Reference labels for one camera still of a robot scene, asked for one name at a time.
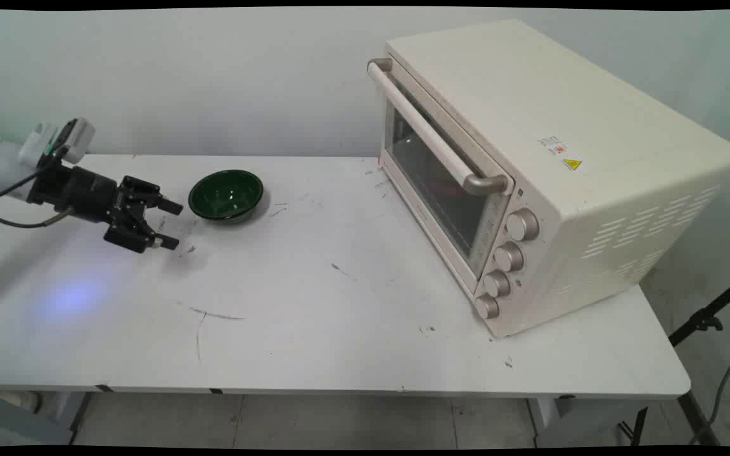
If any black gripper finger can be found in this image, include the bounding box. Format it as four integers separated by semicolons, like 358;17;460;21
122;175;184;217
103;215;181;255

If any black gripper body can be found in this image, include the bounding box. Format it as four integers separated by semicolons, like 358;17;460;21
27;165;144;238

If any glass oven door with handle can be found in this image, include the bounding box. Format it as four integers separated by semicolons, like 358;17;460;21
367;57;515;296

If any dark green bowl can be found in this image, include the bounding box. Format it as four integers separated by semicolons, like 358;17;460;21
188;169;265;223

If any gray table leg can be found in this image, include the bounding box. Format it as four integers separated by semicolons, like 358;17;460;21
0;391;94;446

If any large silver oven knob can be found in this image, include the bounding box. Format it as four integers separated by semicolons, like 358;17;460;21
505;208;541;243

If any cream toaster oven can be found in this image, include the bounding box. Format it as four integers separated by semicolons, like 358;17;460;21
367;18;730;339

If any black tripod stand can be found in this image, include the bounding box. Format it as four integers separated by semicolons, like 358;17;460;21
618;271;730;447

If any black table leg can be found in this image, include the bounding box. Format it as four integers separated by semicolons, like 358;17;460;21
676;389;722;447

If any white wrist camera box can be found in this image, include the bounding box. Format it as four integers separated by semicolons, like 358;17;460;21
18;118;96;169

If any black camera cable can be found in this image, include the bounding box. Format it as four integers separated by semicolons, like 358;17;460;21
0;158;61;200

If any white table support frame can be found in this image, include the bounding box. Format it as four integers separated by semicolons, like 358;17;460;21
528;396;652;448

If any gray hanging cable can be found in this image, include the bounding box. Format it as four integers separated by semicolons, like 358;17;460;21
688;288;730;445

